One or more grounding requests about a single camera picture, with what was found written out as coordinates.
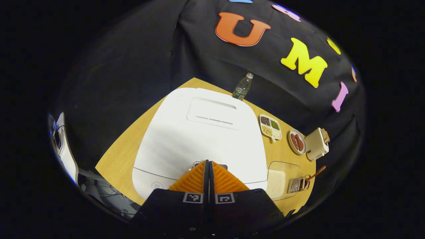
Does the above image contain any clear plastic water bottle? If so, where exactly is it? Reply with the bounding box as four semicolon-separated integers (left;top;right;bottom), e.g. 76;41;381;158
232;72;254;101

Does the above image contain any white side desk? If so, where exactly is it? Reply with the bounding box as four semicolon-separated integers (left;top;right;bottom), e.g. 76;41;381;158
50;112;78;185

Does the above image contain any white divided grain dish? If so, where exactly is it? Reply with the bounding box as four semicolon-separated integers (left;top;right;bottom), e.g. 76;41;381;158
259;114;283;142

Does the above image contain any brown wooden spoon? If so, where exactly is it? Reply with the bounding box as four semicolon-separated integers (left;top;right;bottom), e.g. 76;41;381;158
304;166;326;190

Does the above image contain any white round plate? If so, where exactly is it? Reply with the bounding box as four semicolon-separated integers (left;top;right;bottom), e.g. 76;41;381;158
288;129;307;155

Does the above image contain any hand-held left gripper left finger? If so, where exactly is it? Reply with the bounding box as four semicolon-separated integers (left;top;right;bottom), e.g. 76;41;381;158
133;160;210;233

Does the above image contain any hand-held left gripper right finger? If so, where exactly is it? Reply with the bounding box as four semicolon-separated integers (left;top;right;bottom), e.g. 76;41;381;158
209;161;284;233

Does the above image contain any white rice cooker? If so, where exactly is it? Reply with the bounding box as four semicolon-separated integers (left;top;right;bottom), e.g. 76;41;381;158
132;87;269;200

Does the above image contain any white toaster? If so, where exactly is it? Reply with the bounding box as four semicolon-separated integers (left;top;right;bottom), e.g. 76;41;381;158
305;127;330;161

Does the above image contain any beige rice container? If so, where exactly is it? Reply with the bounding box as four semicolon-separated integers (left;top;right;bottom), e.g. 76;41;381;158
267;161;304;201

